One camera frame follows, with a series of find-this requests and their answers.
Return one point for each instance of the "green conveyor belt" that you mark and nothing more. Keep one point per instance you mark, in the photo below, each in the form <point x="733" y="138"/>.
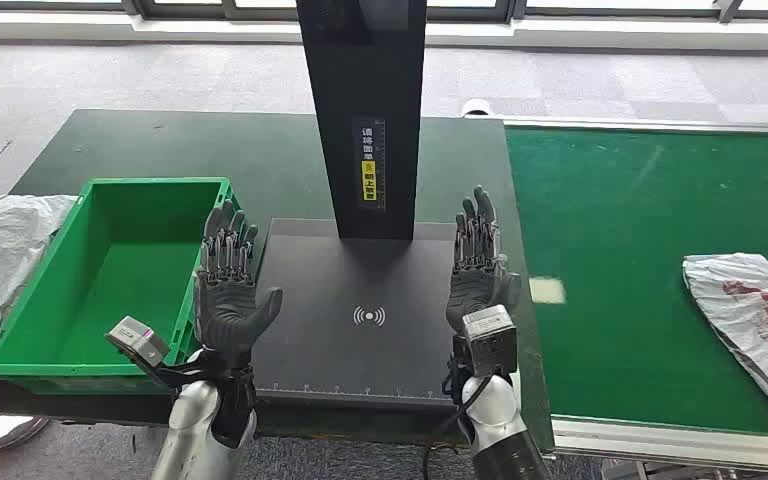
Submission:
<point x="622" y="265"/>

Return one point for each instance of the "white conveyor roller end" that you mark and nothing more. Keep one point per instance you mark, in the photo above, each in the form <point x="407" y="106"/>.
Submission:
<point x="475" y="107"/>

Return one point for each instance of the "dark green table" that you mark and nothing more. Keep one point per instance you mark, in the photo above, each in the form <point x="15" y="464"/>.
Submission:
<point x="225" y="152"/>

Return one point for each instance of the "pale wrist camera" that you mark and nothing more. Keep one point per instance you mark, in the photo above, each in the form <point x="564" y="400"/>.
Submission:
<point x="135" y="338"/>
<point x="490" y="341"/>

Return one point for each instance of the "round chrome base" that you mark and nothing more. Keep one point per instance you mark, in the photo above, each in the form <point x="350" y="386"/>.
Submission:
<point x="0" y="430"/>

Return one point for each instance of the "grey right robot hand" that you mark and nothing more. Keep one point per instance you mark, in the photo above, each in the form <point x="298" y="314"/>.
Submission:
<point x="477" y="281"/>

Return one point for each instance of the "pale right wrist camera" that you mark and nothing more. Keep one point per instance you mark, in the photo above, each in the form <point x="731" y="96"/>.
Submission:
<point x="490" y="341"/>

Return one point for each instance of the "crumpled grey parcel bag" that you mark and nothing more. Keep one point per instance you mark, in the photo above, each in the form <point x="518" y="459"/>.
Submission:
<point x="0" y="252"/>

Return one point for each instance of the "green plastic crate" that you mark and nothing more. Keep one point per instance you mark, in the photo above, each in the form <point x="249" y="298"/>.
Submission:
<point x="119" y="291"/>

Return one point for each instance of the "grey parcel bag red print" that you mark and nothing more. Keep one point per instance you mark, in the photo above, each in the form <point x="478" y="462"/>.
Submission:
<point x="755" y="318"/>

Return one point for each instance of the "black inbound scanner machine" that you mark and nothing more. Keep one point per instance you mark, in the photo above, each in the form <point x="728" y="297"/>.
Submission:
<point x="357" y="285"/>

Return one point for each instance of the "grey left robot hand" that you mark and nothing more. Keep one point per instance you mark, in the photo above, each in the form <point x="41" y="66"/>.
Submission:
<point x="225" y="311"/>

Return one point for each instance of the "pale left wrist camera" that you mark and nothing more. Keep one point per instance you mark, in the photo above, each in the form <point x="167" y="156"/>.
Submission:
<point x="135" y="338"/>

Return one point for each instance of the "aluminium conveyor frame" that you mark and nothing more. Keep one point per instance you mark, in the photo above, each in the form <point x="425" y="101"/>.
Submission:
<point x="656" y="447"/>

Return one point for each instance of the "white window sill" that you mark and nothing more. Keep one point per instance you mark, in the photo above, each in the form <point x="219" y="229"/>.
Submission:
<point x="556" y="36"/>

